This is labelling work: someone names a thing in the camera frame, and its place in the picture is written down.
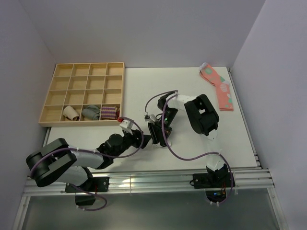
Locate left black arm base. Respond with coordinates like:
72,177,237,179
65,177,109,211

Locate purple striped sock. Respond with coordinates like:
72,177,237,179
100,106,120,120

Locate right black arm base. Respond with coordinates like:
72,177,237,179
189,173,236,189

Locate purple cable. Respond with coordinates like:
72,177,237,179
145,90,235,204
30,116,144,212

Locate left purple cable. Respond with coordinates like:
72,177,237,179
30,116,144,212

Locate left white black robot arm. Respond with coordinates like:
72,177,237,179
26,130,152,191

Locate grey rolled sock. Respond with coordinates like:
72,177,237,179
82,105,100,121

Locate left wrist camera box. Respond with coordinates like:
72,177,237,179
118,117,133,132

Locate pink patterned sock pair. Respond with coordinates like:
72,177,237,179
199,62,234,111

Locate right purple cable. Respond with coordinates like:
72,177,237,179
145,90,235,204

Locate beige rolled sock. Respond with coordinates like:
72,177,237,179
63,105,80,121

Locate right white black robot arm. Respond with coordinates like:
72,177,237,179
148,91,235,187

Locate aluminium mounting rail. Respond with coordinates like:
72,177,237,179
22,168,275,196

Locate black white-striped sock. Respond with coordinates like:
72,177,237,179
148,121,172,147

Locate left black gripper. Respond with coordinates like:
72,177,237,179
112,128,152,158

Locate wooden compartment tray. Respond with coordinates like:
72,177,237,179
39,62,125,127

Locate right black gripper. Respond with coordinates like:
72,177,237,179
152,108,178,146

